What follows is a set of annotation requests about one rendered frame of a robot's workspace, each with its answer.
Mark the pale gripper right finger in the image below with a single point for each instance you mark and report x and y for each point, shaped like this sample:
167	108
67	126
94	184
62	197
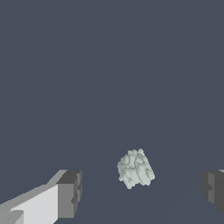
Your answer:
215	186

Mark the pale green lumpy object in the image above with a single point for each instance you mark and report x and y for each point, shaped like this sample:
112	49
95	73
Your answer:
135	169

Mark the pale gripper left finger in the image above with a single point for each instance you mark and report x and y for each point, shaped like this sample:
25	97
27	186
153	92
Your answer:
46	201

